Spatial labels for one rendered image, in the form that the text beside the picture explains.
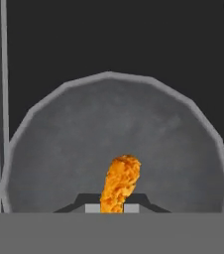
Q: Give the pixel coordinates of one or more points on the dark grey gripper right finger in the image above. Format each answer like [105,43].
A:
[143,202]

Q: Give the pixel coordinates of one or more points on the black hob with grey frame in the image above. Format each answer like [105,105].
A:
[117,33]

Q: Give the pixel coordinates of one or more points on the round grey pan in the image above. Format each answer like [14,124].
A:
[84,132]

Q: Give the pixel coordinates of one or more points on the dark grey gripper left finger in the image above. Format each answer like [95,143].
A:
[84,201]

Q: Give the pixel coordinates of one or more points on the orange fried shrimp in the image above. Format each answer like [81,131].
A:
[120,180]

